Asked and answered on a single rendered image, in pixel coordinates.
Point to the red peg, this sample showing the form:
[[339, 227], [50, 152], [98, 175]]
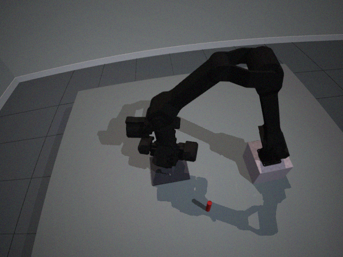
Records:
[[208, 206]]

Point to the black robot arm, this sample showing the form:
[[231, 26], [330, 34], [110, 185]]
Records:
[[264, 73]]

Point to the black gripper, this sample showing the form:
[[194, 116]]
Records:
[[184, 151]]

